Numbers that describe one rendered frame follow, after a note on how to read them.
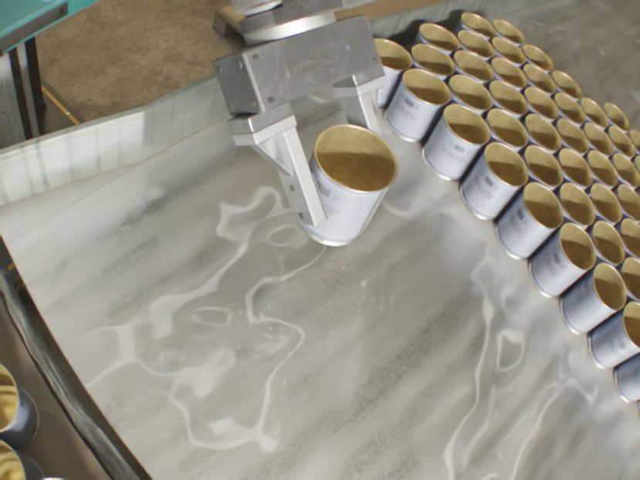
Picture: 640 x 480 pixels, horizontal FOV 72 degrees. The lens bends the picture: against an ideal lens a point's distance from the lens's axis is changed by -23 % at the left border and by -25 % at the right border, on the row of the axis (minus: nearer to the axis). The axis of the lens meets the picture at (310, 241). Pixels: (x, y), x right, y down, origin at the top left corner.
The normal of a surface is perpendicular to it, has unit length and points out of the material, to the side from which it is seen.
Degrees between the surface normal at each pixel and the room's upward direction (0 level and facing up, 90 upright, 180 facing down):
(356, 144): 90
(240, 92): 90
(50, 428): 2
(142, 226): 0
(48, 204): 0
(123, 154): 90
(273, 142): 45
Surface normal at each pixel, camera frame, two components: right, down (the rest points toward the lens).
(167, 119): 0.65, 0.72
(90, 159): 0.42, 0.83
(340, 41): 0.62, 0.15
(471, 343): 0.23, -0.50
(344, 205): -0.18, 0.82
